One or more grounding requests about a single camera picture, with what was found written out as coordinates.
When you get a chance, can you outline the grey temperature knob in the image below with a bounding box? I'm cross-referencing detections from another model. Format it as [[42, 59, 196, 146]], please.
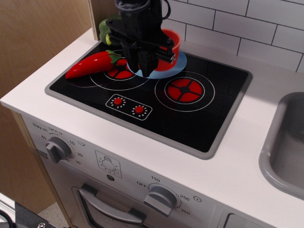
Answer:
[[144, 185, 177, 217]]

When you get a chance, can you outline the grey toy sink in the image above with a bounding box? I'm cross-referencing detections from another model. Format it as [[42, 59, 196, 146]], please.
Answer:
[[259, 92, 304, 200]]

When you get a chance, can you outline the green toy bell pepper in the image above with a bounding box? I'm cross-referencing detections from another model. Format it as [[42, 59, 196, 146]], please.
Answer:
[[99, 14, 122, 46]]

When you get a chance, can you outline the grey oven door handle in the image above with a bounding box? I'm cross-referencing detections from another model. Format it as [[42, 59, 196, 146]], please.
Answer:
[[79, 184, 146, 226]]

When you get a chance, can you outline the black toy stovetop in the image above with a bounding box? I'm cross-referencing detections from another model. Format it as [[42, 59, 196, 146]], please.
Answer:
[[45, 53, 252, 160]]

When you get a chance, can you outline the black cable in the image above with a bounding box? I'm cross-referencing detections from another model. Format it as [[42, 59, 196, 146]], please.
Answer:
[[160, 0, 171, 21]]

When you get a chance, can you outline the red toy chili pepper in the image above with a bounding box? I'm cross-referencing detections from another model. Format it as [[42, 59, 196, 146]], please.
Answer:
[[65, 50, 122, 79]]

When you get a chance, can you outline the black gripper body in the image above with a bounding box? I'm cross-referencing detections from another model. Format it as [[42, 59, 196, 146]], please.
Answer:
[[106, 4, 173, 59]]

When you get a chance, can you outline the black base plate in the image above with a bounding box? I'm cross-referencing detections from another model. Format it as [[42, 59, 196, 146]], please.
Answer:
[[0, 202, 56, 228]]

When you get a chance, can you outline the grey timer knob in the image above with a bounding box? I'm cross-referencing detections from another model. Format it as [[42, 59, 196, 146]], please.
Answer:
[[46, 137, 71, 163]]

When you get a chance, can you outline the blue plastic plate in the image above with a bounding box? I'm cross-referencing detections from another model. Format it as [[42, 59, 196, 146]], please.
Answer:
[[127, 49, 188, 80]]

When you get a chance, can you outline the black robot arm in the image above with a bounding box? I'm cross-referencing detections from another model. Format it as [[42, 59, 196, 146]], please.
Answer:
[[106, 0, 175, 77]]

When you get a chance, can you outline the red plastic cup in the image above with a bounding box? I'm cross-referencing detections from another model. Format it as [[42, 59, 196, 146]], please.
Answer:
[[155, 28, 181, 72]]

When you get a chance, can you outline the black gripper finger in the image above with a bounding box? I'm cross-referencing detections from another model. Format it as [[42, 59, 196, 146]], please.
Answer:
[[121, 42, 139, 72], [138, 48, 158, 77]]

